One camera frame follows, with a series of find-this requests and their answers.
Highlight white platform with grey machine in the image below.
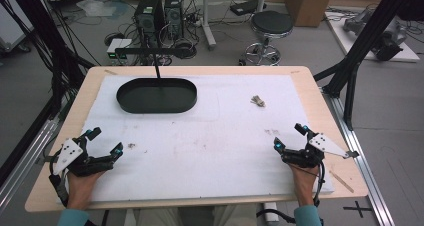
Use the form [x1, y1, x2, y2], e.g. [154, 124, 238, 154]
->
[324, 9, 421, 64]

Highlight black oval tray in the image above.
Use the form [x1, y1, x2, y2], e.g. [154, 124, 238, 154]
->
[115, 77, 198, 115]

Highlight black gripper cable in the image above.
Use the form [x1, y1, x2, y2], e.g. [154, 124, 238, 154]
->
[48, 159, 70, 208]
[289, 161, 327, 208]

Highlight white power unit green lights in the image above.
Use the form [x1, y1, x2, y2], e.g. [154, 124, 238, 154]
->
[106, 37, 134, 62]

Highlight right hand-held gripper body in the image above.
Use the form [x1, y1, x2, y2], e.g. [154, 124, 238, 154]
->
[281, 132, 361, 169]

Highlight white foam mat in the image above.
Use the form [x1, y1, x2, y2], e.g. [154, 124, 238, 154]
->
[65, 74, 335, 204]

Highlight black computer tower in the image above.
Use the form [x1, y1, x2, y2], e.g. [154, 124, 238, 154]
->
[163, 0, 185, 39]
[133, 0, 166, 49]

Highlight black round stool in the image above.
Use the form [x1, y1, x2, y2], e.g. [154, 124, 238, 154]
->
[239, 10, 295, 67]

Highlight black stand with crossbar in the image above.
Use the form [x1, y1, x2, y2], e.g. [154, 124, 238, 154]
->
[114, 47, 188, 80]

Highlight cardboard box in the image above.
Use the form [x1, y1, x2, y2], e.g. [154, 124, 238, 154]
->
[285, 0, 336, 28]

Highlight wooden stick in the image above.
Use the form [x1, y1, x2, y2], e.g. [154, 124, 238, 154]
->
[329, 169, 356, 194]

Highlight black aluminium frame post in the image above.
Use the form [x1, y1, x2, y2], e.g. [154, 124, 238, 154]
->
[6, 0, 95, 119]
[313, 0, 420, 132]

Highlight person's left hand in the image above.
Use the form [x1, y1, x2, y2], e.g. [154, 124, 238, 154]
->
[66, 169, 105, 211]

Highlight small metal object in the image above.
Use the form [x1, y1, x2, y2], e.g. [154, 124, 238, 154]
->
[250, 95, 267, 108]

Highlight person's right hand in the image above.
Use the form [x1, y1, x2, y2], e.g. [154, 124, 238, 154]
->
[287, 162, 320, 208]

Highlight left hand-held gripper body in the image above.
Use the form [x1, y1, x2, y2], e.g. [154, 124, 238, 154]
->
[49, 136, 114, 178]

